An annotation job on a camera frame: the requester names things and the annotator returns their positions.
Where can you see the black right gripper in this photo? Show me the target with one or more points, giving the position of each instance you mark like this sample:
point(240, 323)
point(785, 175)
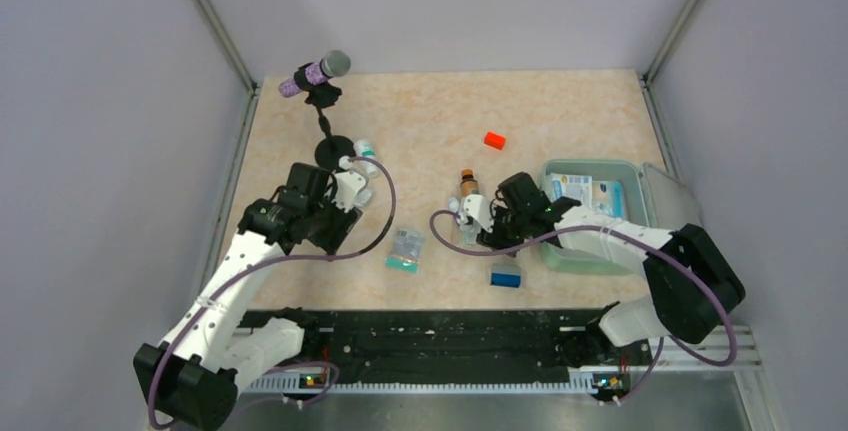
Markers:
point(495, 240)

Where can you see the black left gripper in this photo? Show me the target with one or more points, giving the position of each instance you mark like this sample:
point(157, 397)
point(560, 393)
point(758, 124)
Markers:
point(343, 221)

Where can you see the clear teal zip bag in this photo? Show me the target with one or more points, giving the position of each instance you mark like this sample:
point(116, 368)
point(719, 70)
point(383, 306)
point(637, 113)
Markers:
point(405, 252)

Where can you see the blue cotton ball bag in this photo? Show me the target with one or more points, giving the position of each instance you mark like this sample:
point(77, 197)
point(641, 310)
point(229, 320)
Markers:
point(606, 197)

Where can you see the clear gauze packet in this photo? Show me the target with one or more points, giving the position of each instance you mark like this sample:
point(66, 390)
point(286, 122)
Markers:
point(468, 236)

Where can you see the white blue small bottle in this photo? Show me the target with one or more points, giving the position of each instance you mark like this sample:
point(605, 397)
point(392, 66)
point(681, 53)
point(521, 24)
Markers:
point(454, 205)

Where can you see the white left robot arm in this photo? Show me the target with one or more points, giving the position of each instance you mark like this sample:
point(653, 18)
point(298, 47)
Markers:
point(197, 371)

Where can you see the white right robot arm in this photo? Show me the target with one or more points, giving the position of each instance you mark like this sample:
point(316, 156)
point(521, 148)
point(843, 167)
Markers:
point(692, 287)

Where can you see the brown medicine bottle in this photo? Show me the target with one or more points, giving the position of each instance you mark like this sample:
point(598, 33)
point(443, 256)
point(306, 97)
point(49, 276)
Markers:
point(468, 184)

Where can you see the green plastic medicine box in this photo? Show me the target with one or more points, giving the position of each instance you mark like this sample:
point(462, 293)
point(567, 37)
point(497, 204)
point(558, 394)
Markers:
point(580, 253)

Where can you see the blue grey small box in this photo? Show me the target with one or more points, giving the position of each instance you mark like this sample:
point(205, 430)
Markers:
point(505, 275)

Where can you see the black microphone stand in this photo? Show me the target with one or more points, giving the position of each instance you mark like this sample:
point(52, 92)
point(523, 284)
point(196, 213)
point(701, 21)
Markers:
point(332, 148)

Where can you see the orange block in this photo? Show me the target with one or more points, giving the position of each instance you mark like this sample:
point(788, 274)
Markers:
point(494, 140)

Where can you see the white teal small bottle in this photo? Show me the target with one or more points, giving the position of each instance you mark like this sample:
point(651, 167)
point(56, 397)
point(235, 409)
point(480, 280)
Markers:
point(363, 148)

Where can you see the translucent box lid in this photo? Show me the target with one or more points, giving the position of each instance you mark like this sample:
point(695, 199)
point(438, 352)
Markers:
point(669, 203)

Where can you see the purple grey microphone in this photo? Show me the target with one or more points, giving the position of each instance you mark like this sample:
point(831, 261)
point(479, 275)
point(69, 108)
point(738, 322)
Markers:
point(333, 64)

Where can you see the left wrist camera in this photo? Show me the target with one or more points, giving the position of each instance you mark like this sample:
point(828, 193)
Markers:
point(352, 190)

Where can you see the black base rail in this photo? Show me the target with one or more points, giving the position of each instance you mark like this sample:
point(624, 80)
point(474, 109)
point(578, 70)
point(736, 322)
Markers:
point(462, 347)

